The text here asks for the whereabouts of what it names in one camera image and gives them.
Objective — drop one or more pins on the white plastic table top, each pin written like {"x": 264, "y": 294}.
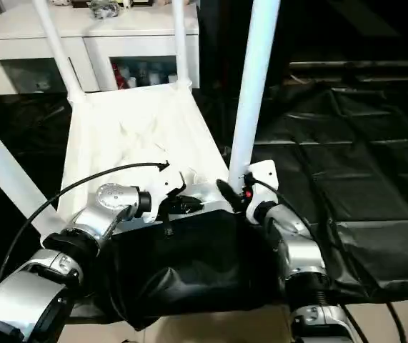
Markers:
{"x": 135, "y": 118}

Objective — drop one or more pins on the white plastic table leg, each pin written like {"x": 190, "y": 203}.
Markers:
{"x": 181, "y": 43}
{"x": 59, "y": 50}
{"x": 3, "y": 160}
{"x": 253, "y": 89}

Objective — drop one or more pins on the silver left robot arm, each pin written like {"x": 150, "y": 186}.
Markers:
{"x": 93, "y": 214}

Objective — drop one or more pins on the black mat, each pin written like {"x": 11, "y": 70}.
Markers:
{"x": 350, "y": 178}

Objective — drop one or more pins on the dark low bench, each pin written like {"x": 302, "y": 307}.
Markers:
{"x": 350, "y": 64}

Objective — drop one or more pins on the white glass-door cabinet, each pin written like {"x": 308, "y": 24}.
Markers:
{"x": 135, "y": 39}

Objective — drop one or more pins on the black speaker with gold label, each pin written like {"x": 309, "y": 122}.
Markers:
{"x": 332, "y": 28}

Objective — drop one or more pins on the clear glass jar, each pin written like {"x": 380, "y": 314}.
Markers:
{"x": 105, "y": 9}

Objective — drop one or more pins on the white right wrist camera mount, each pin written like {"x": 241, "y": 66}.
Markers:
{"x": 264, "y": 175}

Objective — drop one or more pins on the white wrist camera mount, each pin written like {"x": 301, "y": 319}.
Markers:
{"x": 160, "y": 178}
{"x": 264, "y": 175}

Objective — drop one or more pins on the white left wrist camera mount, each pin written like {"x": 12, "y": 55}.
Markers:
{"x": 160, "y": 178}

